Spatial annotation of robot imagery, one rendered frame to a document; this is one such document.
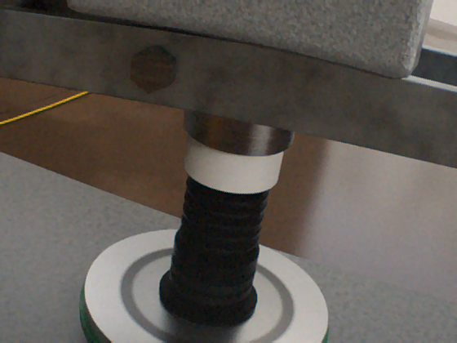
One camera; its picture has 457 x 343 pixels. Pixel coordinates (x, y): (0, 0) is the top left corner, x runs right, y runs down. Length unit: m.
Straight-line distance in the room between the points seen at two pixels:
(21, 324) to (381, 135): 0.36
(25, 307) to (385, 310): 0.37
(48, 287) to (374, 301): 0.34
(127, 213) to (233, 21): 0.45
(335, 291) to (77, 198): 0.32
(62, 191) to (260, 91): 0.44
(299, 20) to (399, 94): 0.09
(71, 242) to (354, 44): 0.44
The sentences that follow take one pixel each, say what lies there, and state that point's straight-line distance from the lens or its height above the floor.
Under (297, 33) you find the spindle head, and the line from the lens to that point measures 0.31.
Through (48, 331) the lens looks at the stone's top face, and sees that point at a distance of 0.56.
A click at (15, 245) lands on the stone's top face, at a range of 0.67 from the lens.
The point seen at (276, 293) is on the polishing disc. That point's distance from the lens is 0.55.
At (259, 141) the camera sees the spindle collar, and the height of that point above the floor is 1.07.
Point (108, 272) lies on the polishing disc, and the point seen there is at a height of 0.91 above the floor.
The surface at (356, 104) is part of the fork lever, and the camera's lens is 0.37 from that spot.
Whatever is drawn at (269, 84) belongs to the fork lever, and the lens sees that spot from 0.37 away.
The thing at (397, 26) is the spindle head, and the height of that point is 1.18.
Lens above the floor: 1.23
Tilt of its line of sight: 26 degrees down
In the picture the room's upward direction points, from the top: 10 degrees clockwise
